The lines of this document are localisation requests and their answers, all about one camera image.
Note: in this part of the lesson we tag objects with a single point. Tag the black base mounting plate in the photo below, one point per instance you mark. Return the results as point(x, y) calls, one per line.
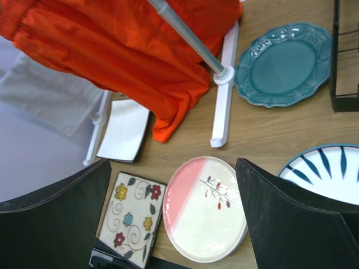
point(103, 257)

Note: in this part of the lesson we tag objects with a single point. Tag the grey towel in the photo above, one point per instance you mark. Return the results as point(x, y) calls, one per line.
point(59, 99)

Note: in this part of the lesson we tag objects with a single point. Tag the flower pattern square plate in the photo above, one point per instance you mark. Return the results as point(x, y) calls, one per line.
point(132, 218)

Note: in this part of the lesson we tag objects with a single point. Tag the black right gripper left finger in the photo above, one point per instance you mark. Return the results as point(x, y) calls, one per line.
point(55, 226)

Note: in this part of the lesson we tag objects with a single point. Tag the blue striped round plate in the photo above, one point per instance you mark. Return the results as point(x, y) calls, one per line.
point(327, 170)

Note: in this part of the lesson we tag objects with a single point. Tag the orange shorts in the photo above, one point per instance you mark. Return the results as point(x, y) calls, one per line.
point(122, 46)

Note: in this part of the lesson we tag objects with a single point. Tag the black wire dish rack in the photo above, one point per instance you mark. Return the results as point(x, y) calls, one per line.
point(344, 74)

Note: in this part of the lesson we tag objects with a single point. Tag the teal scalloped ceramic plate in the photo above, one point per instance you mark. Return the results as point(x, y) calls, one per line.
point(285, 65)

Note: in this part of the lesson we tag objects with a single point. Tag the white clothes rack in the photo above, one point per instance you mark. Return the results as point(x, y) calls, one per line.
point(223, 78)

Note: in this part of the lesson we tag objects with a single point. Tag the pink round plate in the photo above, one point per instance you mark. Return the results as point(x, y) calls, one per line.
point(202, 210)

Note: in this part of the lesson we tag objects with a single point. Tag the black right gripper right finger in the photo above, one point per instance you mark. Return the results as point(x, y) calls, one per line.
point(291, 227)

